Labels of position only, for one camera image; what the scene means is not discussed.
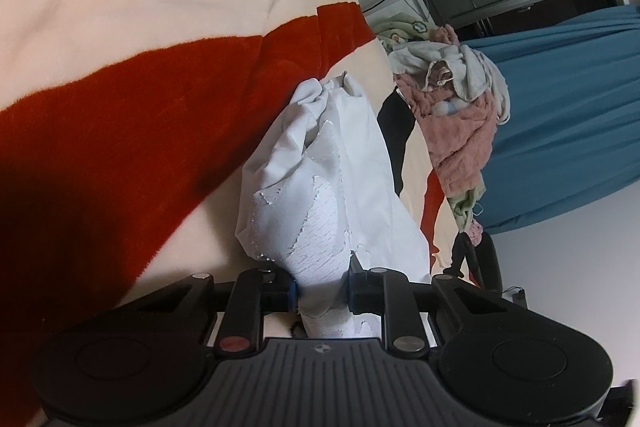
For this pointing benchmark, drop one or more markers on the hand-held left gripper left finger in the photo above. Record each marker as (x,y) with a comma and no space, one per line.
(277,294)

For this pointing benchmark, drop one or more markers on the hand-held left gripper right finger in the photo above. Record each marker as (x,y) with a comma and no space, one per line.
(367,292)

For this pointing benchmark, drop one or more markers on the light blue shirt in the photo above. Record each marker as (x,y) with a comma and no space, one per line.
(320,187)

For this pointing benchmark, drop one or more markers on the small pink cloth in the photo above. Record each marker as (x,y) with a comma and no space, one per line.
(475,234)

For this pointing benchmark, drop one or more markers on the pale green cloth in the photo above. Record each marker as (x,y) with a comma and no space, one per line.
(462,207)

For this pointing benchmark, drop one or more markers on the pink fleece blanket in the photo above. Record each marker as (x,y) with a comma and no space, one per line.
(460,142)

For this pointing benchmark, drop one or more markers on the grey hoodie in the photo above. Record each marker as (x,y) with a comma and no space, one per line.
(480,72)

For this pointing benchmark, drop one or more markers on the green patterned blanket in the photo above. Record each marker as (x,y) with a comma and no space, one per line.
(400,27)

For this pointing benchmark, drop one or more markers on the blue curtain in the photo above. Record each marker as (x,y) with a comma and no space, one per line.
(565,107)

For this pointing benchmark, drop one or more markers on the striped fleece blanket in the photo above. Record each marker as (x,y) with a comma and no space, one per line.
(125,7)

